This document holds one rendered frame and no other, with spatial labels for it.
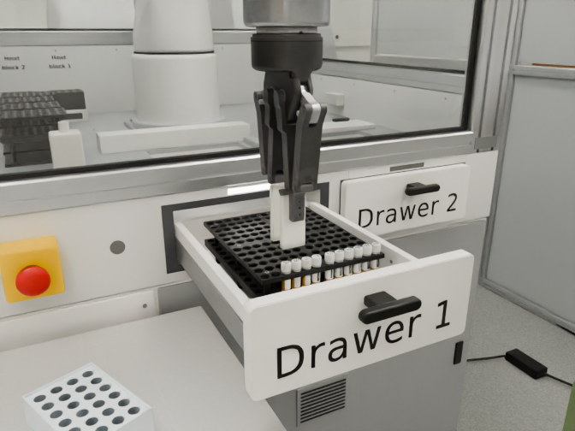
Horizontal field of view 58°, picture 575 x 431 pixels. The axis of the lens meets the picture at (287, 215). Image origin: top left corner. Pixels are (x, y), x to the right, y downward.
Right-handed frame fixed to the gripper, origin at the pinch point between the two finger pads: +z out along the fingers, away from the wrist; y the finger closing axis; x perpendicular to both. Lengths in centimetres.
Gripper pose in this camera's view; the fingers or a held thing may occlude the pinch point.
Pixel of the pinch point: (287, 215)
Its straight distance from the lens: 60.5
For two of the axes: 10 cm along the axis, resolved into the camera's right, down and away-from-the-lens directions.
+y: -4.5, -3.1, 8.4
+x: -8.9, 1.6, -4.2
